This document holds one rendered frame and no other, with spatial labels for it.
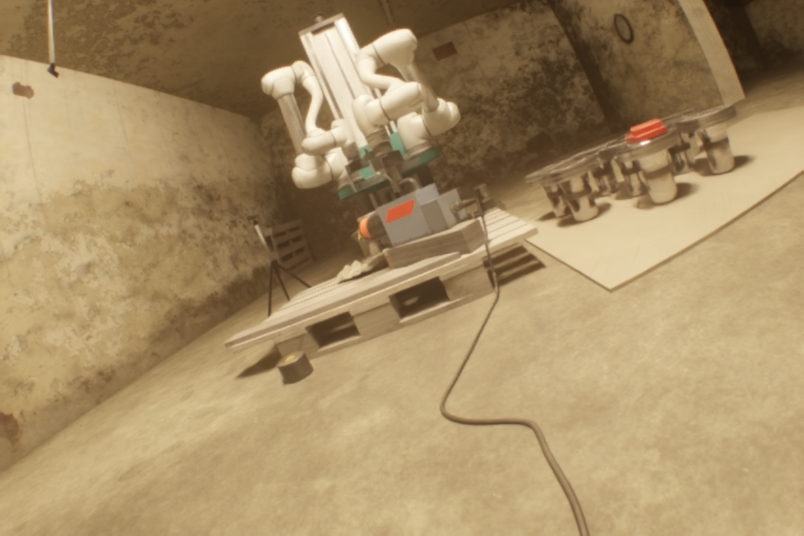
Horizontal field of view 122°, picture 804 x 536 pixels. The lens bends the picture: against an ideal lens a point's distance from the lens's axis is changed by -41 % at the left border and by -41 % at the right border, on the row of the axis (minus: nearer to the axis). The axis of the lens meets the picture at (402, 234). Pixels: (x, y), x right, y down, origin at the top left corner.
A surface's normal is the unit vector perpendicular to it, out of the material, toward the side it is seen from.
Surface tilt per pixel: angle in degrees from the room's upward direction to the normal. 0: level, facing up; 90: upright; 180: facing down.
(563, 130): 90
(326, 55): 90
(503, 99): 90
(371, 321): 90
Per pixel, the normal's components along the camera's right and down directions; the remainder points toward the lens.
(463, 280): -0.11, 0.14
